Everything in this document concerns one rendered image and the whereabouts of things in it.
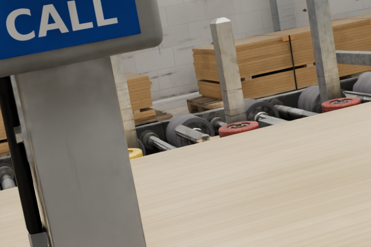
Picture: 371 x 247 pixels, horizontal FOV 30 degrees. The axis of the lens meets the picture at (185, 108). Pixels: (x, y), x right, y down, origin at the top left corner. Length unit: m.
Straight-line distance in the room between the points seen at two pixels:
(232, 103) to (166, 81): 6.29
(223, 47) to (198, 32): 6.40
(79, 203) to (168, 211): 0.65
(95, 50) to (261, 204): 0.65
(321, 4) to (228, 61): 0.24
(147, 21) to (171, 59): 7.50
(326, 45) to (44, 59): 1.33
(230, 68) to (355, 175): 0.57
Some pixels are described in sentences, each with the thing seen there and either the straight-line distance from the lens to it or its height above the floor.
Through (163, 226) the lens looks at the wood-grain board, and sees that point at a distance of 0.85.
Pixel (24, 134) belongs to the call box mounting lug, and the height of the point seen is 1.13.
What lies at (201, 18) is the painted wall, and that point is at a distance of 7.85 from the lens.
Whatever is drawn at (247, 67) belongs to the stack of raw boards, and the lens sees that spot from 6.63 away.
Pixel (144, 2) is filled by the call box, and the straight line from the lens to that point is 0.24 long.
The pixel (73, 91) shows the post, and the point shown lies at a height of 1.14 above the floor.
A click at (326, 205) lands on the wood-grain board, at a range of 0.84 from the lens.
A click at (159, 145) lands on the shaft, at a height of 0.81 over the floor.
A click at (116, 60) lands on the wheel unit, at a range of 1.38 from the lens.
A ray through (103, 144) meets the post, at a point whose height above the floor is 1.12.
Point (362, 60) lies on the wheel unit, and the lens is 1.77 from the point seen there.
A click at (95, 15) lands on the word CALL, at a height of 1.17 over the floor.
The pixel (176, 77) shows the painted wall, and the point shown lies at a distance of 7.77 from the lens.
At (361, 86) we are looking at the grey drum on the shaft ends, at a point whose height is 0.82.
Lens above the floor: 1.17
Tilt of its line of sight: 9 degrees down
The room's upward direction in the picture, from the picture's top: 10 degrees counter-clockwise
